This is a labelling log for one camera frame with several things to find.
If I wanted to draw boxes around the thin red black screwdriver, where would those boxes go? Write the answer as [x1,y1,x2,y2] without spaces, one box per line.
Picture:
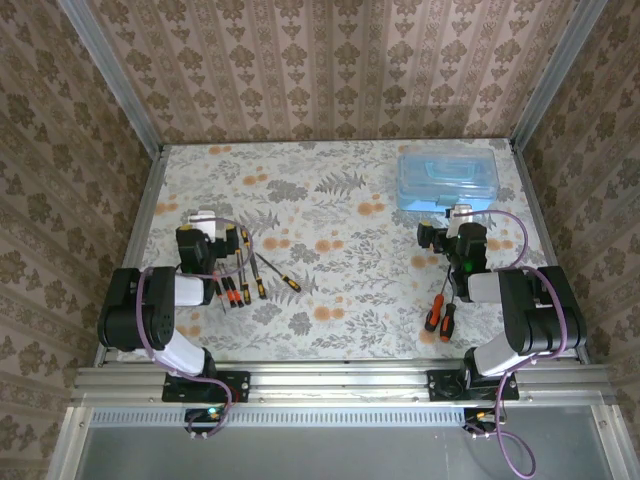
[213,269,228,315]

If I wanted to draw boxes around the yellow black screwdriver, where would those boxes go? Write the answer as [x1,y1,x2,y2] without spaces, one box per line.
[236,245,252,307]
[241,229,268,300]
[254,252,303,294]

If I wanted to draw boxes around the transparent blue tool box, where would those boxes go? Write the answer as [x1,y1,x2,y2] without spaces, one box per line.
[396,146,500,217]

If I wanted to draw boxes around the grey metal panel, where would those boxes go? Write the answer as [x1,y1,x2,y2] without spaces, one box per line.
[47,405,631,480]

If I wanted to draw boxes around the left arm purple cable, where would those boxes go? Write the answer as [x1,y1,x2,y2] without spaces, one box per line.
[135,217,255,441]

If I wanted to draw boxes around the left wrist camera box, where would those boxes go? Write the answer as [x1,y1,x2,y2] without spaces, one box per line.
[189,210,220,240]

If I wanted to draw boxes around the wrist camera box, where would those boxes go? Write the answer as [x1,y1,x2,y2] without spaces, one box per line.
[446,203,474,237]
[189,210,220,240]

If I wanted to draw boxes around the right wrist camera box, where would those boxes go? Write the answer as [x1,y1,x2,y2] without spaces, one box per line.
[446,203,474,237]

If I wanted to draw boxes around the aluminium table side rail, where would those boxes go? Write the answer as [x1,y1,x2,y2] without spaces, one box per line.
[509,142,592,365]
[93,144,170,369]

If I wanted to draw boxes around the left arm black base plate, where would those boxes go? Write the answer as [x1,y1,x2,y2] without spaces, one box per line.
[162,370,252,403]

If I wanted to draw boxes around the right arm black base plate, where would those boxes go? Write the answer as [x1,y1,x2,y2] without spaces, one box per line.
[427,369,520,402]

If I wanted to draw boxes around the aluminium mounting rail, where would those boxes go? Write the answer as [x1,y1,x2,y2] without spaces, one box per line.
[69,363,615,407]

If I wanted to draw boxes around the aluminium frame post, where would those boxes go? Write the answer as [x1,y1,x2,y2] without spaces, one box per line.
[512,0,611,149]
[55,0,164,154]

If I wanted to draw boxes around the grey slotted cable duct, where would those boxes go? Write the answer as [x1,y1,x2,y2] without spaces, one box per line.
[89,407,471,427]

